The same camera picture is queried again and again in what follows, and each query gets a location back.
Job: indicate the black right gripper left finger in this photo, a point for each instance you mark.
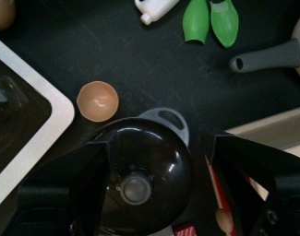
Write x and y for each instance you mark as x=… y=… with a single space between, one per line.
x=88 y=184

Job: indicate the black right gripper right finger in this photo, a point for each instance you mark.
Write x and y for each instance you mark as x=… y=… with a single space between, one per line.
x=239 y=172

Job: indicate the red and white small box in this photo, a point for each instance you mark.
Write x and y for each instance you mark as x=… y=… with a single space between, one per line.
x=218 y=187

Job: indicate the pink toy toaster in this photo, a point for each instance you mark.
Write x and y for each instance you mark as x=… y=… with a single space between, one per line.
x=275 y=129

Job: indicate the green plastic toy piece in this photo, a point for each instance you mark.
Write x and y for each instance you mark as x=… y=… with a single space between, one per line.
x=196 y=21
x=224 y=24

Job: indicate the white toy bottle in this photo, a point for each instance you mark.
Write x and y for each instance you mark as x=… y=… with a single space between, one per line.
x=156 y=8

